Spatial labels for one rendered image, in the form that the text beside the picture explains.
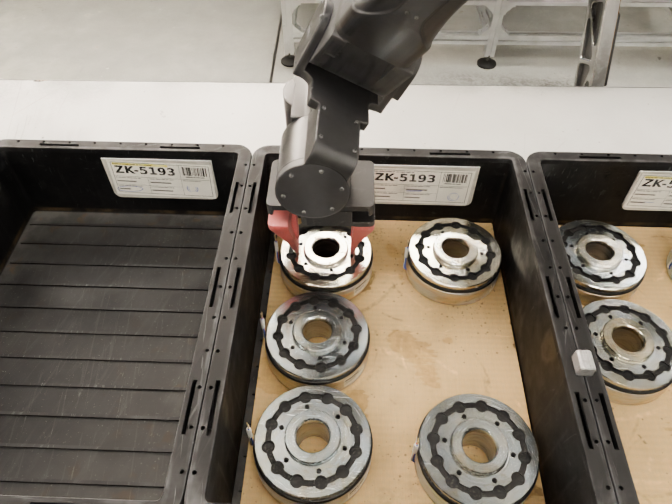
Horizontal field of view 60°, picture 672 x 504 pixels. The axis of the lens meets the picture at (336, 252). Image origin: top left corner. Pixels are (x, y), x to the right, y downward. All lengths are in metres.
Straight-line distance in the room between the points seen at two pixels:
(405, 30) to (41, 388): 0.47
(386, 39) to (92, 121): 0.82
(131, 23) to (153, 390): 2.53
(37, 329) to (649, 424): 0.61
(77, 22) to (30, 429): 2.62
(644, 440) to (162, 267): 0.52
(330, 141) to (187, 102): 0.75
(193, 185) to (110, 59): 2.10
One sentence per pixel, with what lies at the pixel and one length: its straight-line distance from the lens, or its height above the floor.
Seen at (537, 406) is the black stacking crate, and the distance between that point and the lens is 0.57.
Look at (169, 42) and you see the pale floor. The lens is 2.82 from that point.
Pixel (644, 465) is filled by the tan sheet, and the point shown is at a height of 0.83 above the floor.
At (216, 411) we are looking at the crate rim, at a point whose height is 0.93.
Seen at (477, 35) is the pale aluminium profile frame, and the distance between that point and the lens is 2.55.
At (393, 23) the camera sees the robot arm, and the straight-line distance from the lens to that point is 0.40.
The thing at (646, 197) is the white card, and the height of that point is 0.88.
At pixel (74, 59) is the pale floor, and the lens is 2.83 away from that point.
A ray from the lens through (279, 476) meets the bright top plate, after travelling 0.51.
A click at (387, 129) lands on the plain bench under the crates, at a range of 1.06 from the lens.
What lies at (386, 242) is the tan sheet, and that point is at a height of 0.83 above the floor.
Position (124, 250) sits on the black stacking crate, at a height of 0.83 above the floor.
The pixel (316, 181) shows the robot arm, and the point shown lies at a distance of 0.43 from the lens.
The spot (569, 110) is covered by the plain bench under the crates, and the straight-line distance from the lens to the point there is 1.18.
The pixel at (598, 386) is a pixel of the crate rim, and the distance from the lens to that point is 0.51.
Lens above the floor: 1.34
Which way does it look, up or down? 50 degrees down
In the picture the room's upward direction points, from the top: straight up
